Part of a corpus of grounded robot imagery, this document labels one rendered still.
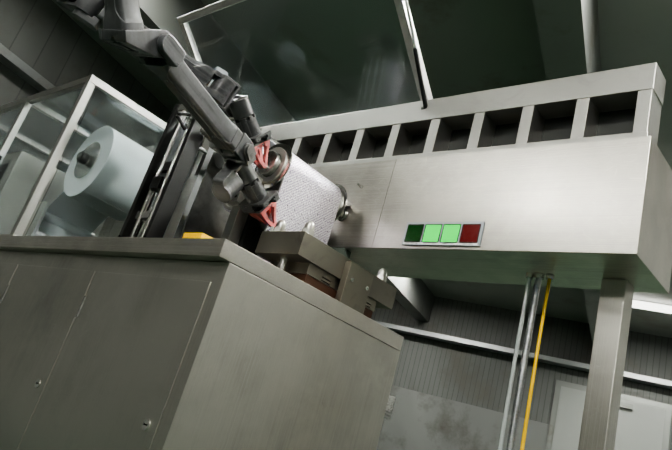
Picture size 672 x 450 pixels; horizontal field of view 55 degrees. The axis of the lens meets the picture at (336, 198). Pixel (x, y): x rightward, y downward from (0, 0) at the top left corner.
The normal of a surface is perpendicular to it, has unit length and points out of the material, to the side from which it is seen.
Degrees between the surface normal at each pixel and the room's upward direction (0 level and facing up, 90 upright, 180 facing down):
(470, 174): 90
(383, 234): 90
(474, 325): 90
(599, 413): 90
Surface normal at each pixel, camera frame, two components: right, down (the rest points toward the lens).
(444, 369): -0.37, -0.44
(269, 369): 0.73, -0.04
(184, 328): -0.62, -0.44
